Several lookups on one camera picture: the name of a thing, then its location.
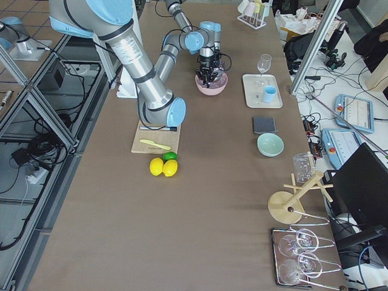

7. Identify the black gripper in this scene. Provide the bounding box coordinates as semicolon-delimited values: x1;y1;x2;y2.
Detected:
195;47;222;88

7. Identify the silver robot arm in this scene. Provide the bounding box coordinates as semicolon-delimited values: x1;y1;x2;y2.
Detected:
155;1;224;88
49;1;186;127

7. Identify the pink bowl of ice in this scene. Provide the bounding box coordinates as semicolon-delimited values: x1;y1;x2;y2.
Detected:
195;73;228;96

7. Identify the light blue cup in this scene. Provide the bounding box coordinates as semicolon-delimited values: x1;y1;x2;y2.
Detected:
263;85;277;103

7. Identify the cream rabbit tray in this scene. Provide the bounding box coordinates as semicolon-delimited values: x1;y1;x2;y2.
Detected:
242;74;283;109

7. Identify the clear wine glass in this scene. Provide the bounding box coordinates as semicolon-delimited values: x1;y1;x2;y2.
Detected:
255;54;272;87

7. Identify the steel muddler black tip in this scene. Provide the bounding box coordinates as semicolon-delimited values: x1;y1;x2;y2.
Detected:
138;125;178;132

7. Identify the dark grey folded cloth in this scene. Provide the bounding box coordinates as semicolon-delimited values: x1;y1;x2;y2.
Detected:
252;116;277;135

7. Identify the bamboo cutting board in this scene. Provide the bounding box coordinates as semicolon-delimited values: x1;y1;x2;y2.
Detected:
131;121;181;154

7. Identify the yellow plastic knife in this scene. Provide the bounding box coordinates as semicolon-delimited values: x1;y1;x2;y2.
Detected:
139;139;172;150

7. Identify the green lime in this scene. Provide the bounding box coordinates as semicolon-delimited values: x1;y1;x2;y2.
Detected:
162;152;178;161

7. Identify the green bowl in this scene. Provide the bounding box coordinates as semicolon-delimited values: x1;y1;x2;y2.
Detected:
257;133;284;157

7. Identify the whole yellow lemon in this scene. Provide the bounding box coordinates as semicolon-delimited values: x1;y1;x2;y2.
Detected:
162;159;178;177
149;158;164;176

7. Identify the black water bottle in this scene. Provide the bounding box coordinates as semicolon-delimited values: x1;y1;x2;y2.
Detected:
327;21;348;52

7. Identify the blue teach pendant near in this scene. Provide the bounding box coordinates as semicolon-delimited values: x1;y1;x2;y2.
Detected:
321;129;362;170

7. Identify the blue teach pendant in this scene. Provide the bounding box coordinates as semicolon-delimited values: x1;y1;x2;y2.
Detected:
321;129;362;170
334;94;375;133

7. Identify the wooden mug tree stand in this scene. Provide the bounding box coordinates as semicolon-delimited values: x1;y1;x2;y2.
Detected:
268;159;333;225

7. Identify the blue teach pendant far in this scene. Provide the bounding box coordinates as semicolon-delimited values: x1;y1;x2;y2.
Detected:
334;94;375;133

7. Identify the black monitor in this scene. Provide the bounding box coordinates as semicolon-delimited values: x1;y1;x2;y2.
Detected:
333;143;387;227

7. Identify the upside-down wine glass upper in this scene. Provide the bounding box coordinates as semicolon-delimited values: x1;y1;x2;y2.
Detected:
278;229;319;258

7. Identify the upside-down wine glass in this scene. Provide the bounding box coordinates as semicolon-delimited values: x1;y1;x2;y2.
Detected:
278;229;319;258
278;252;323;286

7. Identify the black glass rack tray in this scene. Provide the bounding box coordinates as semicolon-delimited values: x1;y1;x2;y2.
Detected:
270;227;349;289

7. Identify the upside-down wine glass lower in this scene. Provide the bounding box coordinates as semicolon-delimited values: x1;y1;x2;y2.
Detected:
278;252;323;286

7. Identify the white wire dish rack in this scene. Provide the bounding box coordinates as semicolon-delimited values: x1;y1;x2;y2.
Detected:
237;0;272;30

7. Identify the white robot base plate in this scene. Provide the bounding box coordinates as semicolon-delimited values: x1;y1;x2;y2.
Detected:
116;66;138;99

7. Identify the aluminium frame post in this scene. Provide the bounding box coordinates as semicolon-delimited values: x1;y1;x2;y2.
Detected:
290;0;343;96

